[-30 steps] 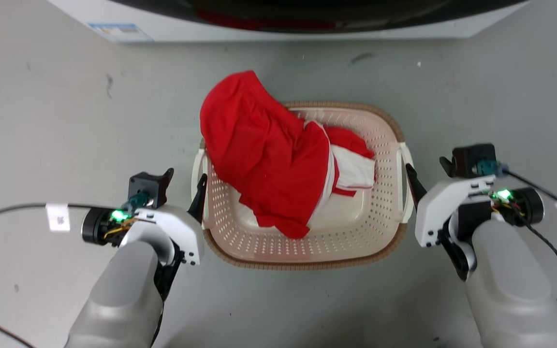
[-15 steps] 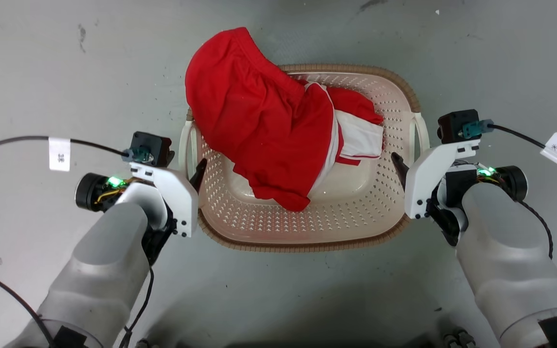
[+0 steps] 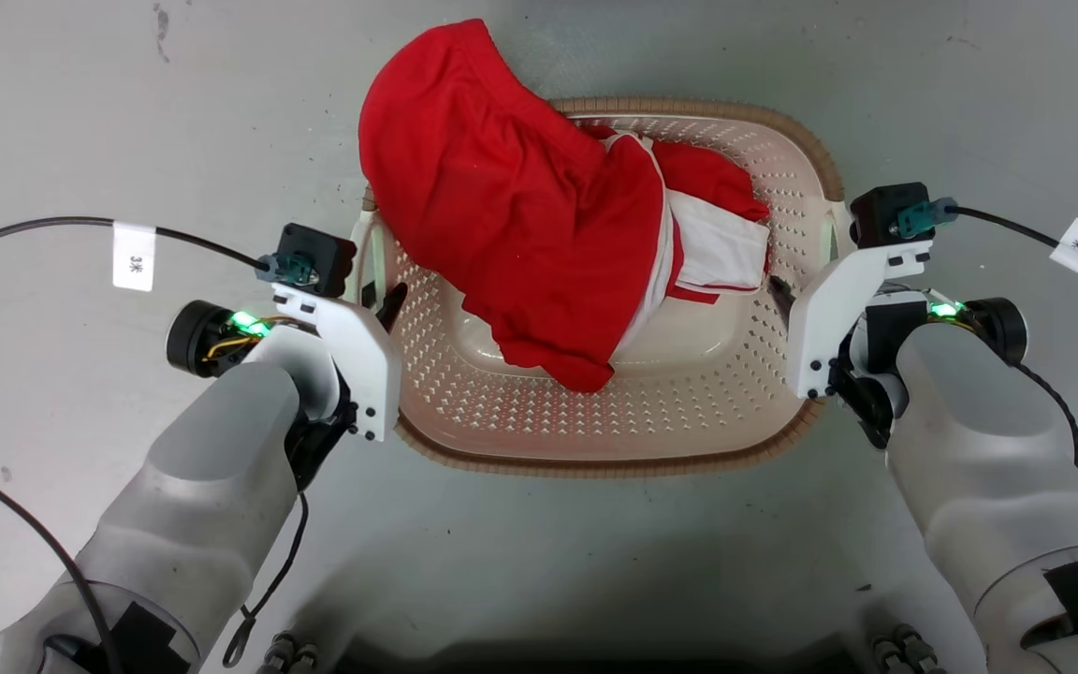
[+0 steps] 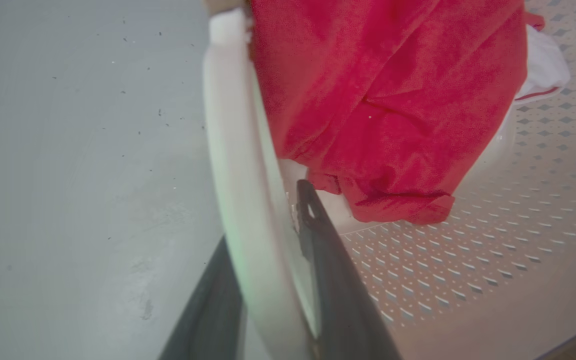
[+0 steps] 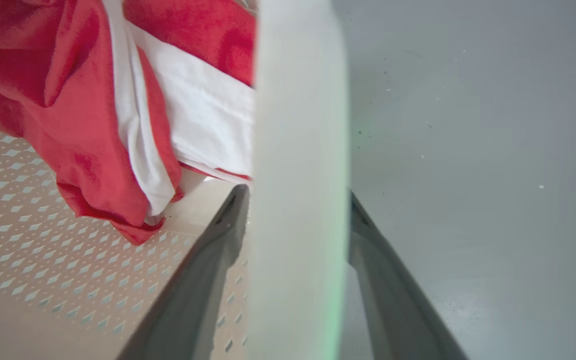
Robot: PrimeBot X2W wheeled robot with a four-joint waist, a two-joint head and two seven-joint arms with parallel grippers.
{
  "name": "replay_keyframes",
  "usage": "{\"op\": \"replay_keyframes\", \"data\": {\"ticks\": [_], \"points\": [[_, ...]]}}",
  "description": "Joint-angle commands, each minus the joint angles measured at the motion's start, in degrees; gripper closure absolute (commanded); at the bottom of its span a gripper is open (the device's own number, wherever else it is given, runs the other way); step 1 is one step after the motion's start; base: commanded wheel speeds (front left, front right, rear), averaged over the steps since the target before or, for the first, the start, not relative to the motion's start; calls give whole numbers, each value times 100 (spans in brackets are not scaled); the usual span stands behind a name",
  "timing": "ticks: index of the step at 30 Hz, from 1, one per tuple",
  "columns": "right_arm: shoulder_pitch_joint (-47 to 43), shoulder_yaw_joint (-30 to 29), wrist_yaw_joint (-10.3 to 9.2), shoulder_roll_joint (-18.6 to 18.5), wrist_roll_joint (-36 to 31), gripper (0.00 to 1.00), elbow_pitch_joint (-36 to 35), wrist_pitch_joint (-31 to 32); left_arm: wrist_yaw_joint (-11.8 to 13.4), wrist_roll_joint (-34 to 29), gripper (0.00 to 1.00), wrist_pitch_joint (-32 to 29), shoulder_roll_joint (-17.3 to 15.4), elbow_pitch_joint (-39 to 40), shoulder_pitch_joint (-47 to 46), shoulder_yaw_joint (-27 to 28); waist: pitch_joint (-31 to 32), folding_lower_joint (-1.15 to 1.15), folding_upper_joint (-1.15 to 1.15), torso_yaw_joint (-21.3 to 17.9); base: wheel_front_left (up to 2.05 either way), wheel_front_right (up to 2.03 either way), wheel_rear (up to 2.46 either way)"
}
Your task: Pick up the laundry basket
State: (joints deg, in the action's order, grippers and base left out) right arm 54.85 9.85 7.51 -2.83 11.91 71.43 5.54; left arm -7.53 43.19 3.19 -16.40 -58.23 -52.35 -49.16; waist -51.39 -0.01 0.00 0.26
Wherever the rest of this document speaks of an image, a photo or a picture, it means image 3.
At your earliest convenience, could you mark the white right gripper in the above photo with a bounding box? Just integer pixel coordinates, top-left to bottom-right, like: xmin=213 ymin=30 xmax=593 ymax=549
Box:
xmin=767 ymin=241 xmax=934 ymax=452

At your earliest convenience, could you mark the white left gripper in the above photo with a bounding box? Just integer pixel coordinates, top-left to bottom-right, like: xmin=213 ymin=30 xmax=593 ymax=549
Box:
xmin=270 ymin=283 xmax=410 ymax=490

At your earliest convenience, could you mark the beige perforated plastic laundry basket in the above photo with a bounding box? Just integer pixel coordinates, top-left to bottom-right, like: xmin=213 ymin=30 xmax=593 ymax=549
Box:
xmin=350 ymin=95 xmax=848 ymax=480

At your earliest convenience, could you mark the red and white garment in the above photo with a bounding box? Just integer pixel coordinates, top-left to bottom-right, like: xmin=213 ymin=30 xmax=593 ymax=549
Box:
xmin=584 ymin=125 xmax=773 ymax=362

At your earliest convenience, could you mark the large red garment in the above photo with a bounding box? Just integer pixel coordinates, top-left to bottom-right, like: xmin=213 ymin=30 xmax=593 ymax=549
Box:
xmin=357 ymin=18 xmax=667 ymax=394

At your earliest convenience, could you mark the thin black camera cable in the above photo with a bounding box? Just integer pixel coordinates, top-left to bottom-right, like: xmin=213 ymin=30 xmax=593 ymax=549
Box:
xmin=0 ymin=216 xmax=273 ymax=274
xmin=954 ymin=206 xmax=1078 ymax=296

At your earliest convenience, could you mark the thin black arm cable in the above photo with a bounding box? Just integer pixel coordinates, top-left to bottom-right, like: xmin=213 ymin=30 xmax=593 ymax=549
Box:
xmin=222 ymin=491 xmax=310 ymax=669
xmin=1012 ymin=360 xmax=1078 ymax=472
xmin=0 ymin=432 xmax=124 ymax=674

